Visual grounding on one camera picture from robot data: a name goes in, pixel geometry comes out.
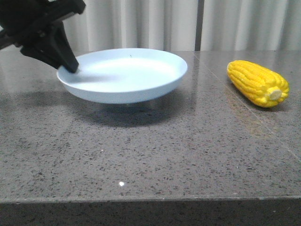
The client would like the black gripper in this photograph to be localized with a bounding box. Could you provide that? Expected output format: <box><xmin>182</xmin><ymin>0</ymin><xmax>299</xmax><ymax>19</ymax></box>
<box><xmin>0</xmin><ymin>0</ymin><xmax>86</xmax><ymax>73</ymax></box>

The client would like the light blue round plate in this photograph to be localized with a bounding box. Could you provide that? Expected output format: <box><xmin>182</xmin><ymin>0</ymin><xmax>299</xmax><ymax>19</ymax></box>
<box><xmin>57</xmin><ymin>48</ymin><xmax>188</xmax><ymax>104</ymax></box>

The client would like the yellow corn cob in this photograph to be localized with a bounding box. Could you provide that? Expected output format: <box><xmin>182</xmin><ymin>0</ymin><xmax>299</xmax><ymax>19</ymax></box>
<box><xmin>227</xmin><ymin>60</ymin><xmax>290</xmax><ymax>108</ymax></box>

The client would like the white pleated curtain left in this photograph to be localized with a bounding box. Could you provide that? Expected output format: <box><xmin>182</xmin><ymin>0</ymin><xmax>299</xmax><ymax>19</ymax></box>
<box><xmin>64</xmin><ymin>0</ymin><xmax>201</xmax><ymax>52</ymax></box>

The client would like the white pleated curtain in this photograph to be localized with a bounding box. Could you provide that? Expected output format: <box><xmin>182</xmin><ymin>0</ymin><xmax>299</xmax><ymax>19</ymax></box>
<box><xmin>200</xmin><ymin>0</ymin><xmax>301</xmax><ymax>51</ymax></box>
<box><xmin>64</xmin><ymin>0</ymin><xmax>201</xmax><ymax>52</ymax></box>

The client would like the white pleated curtain right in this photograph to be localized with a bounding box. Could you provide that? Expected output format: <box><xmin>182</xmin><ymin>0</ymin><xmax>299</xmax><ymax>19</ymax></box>
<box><xmin>200</xmin><ymin>0</ymin><xmax>301</xmax><ymax>51</ymax></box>

